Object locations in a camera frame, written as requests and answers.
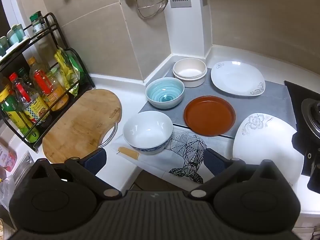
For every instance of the green cap spice jar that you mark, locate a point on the green cap spice jar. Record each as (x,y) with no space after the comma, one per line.
(38,22)

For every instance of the white floral square plate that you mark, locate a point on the white floral square plate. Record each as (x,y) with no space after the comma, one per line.
(235,78)
(265,150)

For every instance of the teal cup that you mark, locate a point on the teal cup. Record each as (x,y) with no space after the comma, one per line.
(3,46)
(15,35)

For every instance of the yellow oil bottle red label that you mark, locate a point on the yellow oil bottle red label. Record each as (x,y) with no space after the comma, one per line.
(53,90)

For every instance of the wooden cutting board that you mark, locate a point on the wooden cutting board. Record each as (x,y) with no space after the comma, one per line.
(80,122)

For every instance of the geometric print mat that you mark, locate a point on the geometric print mat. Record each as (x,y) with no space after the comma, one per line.
(190,146)

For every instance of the green packet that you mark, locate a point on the green packet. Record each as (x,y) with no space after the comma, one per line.
(75,72)

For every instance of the yellow packet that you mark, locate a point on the yellow packet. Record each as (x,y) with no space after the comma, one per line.
(62,67)

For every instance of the grey mat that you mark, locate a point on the grey mat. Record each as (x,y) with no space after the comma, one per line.
(250,106)

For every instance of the clear plastic bag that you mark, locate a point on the clear plastic bag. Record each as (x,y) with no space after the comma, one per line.
(6,192)

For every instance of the clear bottle red cap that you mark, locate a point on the clear bottle red cap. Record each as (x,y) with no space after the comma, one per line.
(30,100)

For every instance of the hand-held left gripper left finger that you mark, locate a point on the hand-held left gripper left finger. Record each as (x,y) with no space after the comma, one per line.
(96,159)

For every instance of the blue swirl bowl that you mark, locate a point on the blue swirl bowl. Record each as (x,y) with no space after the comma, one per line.
(163,92)

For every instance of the white bowl blue pattern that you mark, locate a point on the white bowl blue pattern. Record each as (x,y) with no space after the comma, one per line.
(147,130)

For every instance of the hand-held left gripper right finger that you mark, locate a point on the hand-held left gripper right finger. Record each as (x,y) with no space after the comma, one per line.
(214,162)

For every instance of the brown round plate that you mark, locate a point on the brown round plate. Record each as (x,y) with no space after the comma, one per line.
(209,116)

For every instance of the dark green bottle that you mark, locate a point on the dark green bottle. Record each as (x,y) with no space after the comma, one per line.
(24,76)

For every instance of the cream bowl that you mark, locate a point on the cream bowl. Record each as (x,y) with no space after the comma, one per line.
(187,66)
(192,83)

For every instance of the black gas stove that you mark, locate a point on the black gas stove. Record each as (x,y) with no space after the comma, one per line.
(291,93)

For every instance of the green bottle yellow cap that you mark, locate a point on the green bottle yellow cap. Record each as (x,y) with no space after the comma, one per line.
(12,115)

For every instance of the pink package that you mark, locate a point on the pink package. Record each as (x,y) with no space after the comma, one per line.
(7,156)

